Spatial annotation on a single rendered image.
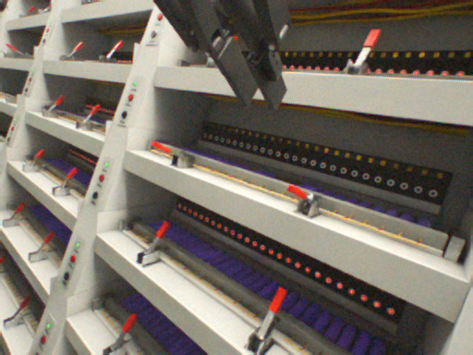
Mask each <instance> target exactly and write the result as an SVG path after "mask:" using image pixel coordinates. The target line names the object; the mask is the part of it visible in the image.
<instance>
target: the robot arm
mask: <svg viewBox="0 0 473 355"><path fill-rule="evenodd" d="M152 1H153V2H154V4H155V5H157V7H158V8H159V10H160V11H161V13H162V14H163V15H164V16H165V19H166V20H167V21H168V22H169V23H170V24H171V26H172V27H173V29H174V30H175V31H176V33H177V35H178V36H179V37H180V38H181V39H182V42H184V44H185V45H186V46H187V48H188V49H189V50H190V51H191V52H192V53H195V52H198V50H201V51H203V53H204V54H205V55H206V56H208V57H211V58H212V60H213V61H214V62H215V63H214V64H215V65H216V66H217V67H218V68H219V70H220V71H221V74H222V75H223V76H224V77H225V78H226V81H227V83H228V84H229V85H230V87H231V88H232V91H233V92H234V94H235V95H236V97H237V99H238V101H239V102H240V103H241V105H243V106H249V103H250V101H251V100H252V99H253V97H254V95H255V93H256V91H257V90H258V89H260V90H261V94H262V96H263V98H264V100H265V101H266V103H267V105H268V107H269V109H270V110H271V111H274V112H276V111H277V109H278V106H279V105H280V103H281V102H282V101H283V99H284V96H285V94H286V92H287V88H286V86H285V83H284V79H283V76H282V73H283V71H284V66H283V63H282V61H281V59H280V57H279V55H278V51H279V49H280V48H281V47H282V45H283V42H284V41H285V38H286V37H287V36H288V33H289V32H290V31H291V29H292V22H291V18H290V14H289V9H288V2H287V0H219V2H220V4H221V6H222V8H223V9H224V11H225V12H226V15H227V16H228V17H229V18H230V20H231V21H232V24H233V25H234V26H235V28H236V30H237V32H238V34H239V35H240V36H241V38H242V39H243V42H244V43H245V45H246V46H247V47H248V49H249V54H248V56H247V57H246V58H244V57H243V54H242V52H241V51H240V49H239V47H238V46H237V42H236V40H235V38H234V36H227V35H228V33H229V31H226V30H222V27H221V23H220V20H219V19H218V17H217V15H216V13H215V8H214V6H213V4H212V0H152ZM192 31H193V35H191V34H190V33H191V32H192ZM226 36H227V38H226ZM225 39H226V41H224V40H225Z"/></svg>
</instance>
